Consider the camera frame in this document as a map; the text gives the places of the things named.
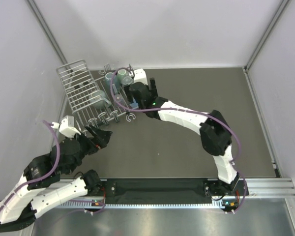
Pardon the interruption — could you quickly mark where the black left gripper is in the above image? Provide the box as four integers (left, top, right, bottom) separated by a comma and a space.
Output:
66, 123, 113, 175

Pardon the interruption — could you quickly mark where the blue plastic cup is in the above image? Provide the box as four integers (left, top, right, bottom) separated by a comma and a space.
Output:
129, 98, 139, 109

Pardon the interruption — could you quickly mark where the clear wine glass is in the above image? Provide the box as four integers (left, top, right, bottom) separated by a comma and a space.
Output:
114, 94, 126, 108

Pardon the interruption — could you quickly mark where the green teal mug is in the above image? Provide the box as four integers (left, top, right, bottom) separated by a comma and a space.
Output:
117, 69, 128, 83

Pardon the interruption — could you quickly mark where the blue-grey ceramic mug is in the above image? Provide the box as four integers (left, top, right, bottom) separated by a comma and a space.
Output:
104, 72, 121, 94

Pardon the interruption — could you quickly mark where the clear glass tumbler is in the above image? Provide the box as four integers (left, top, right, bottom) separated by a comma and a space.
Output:
121, 76, 134, 86

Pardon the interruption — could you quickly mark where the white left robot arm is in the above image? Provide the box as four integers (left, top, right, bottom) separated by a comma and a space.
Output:
0, 125, 112, 233

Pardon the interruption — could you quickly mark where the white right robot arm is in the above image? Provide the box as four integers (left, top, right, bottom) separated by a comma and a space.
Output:
129, 82, 239, 195

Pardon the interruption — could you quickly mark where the small metal c-shaped hook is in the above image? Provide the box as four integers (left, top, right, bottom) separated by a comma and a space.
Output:
126, 113, 136, 122

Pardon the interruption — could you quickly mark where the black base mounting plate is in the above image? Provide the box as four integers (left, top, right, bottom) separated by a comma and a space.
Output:
73, 177, 246, 204

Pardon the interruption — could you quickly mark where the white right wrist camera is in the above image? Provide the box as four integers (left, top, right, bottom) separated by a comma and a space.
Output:
133, 68, 148, 85

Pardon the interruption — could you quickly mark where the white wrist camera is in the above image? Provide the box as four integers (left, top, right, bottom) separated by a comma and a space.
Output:
51, 116, 81, 138
133, 68, 148, 85

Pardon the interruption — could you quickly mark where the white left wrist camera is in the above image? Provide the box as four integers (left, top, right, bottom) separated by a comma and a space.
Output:
51, 116, 81, 138

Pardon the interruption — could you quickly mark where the metal wire dish rack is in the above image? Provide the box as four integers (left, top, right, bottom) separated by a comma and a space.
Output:
56, 59, 148, 133

